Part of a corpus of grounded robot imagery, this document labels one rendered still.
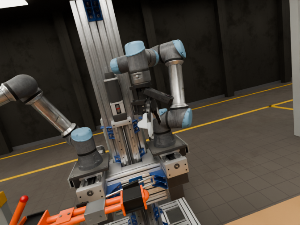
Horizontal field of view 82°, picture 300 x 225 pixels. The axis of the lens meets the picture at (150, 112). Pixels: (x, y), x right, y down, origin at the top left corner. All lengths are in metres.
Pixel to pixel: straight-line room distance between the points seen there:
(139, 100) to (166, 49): 0.51
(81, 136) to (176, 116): 0.56
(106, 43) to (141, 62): 0.61
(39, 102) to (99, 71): 0.40
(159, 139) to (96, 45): 0.72
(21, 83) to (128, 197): 0.73
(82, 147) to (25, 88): 0.42
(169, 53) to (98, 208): 0.86
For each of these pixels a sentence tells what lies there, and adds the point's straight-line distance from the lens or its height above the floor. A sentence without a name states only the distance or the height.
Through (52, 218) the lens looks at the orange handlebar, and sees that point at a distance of 0.79.
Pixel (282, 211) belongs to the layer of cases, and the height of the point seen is 0.54.
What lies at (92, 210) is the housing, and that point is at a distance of 0.70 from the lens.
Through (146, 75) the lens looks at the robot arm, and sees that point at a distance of 0.66.
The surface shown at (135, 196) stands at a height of 1.10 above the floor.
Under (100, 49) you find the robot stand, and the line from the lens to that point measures 1.23.
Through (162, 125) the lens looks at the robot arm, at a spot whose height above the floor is 1.19.
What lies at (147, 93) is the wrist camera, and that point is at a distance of 0.66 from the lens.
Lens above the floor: 1.50
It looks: 12 degrees down
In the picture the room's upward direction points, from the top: 12 degrees counter-clockwise
